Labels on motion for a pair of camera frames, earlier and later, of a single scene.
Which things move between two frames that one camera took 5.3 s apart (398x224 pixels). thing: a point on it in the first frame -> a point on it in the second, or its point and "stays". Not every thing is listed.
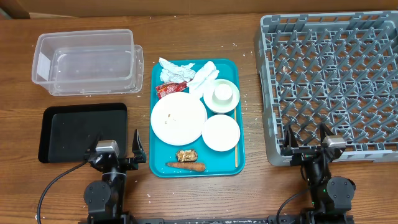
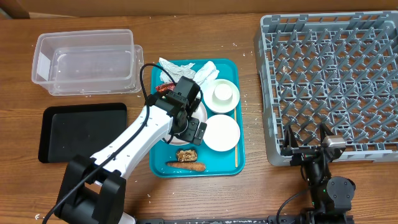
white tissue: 206,73 stays
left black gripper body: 127,164 -> 188,130
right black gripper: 302,154 stays
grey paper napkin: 171,73 stays
